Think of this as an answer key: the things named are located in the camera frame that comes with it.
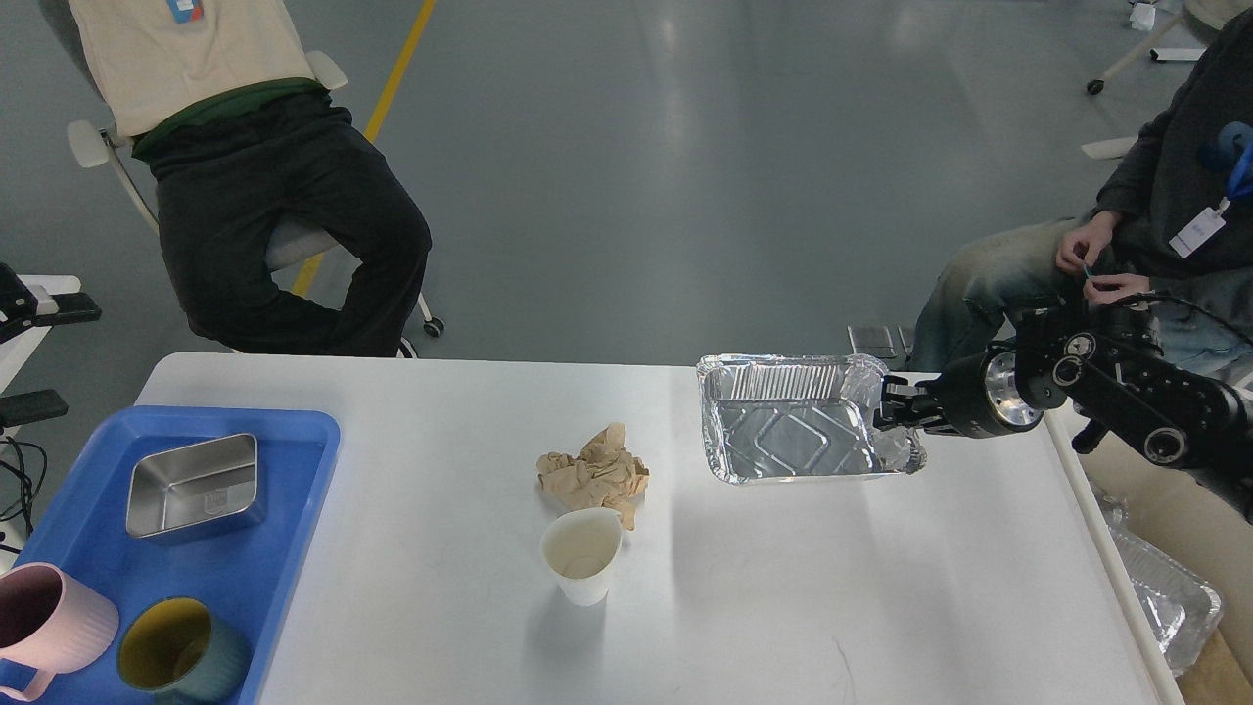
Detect brown paper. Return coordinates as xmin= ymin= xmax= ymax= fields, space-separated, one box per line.
xmin=535 ymin=421 xmax=652 ymax=531

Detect person in beige sweater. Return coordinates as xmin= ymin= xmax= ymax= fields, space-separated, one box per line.
xmin=66 ymin=0 xmax=434 ymax=357

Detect square stainless steel tray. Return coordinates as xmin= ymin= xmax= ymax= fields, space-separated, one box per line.
xmin=125 ymin=433 xmax=267 ymax=545

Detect pink ribbed mug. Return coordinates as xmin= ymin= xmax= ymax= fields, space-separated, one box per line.
xmin=1 ymin=562 xmax=119 ymax=702

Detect white side table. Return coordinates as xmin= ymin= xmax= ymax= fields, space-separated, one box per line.
xmin=1 ymin=275 xmax=81 ymax=396

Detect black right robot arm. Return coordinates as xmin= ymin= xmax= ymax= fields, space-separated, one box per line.
xmin=873 ymin=296 xmax=1252 ymax=517

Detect person in dark hoodie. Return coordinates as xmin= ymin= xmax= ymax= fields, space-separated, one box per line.
xmin=905 ymin=13 xmax=1252 ymax=376

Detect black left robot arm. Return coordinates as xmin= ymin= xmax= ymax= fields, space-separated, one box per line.
xmin=1 ymin=263 xmax=101 ymax=433

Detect blue plastic tray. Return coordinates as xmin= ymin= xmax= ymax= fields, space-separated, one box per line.
xmin=18 ymin=404 xmax=341 ymax=704

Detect aluminium foil tray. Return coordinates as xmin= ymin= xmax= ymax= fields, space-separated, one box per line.
xmin=695 ymin=353 xmax=928 ymax=486

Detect metal floor plate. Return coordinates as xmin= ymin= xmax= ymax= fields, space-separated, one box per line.
xmin=847 ymin=326 xmax=913 ymax=359

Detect dark green mug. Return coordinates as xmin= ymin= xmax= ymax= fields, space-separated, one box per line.
xmin=117 ymin=596 xmax=254 ymax=704

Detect white paper cup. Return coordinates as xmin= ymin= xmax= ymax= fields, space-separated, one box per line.
xmin=538 ymin=507 xmax=624 ymax=607

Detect foil tray in bin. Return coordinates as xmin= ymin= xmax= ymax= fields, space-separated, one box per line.
xmin=1091 ymin=486 xmax=1225 ymax=677

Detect black cables at left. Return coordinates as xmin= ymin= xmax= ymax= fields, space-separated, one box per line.
xmin=0 ymin=436 xmax=48 ymax=558

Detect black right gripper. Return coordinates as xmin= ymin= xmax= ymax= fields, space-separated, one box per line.
xmin=873 ymin=351 xmax=1042 ymax=440

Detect white chair base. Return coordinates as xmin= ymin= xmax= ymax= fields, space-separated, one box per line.
xmin=1085 ymin=1 xmax=1223 ymax=95

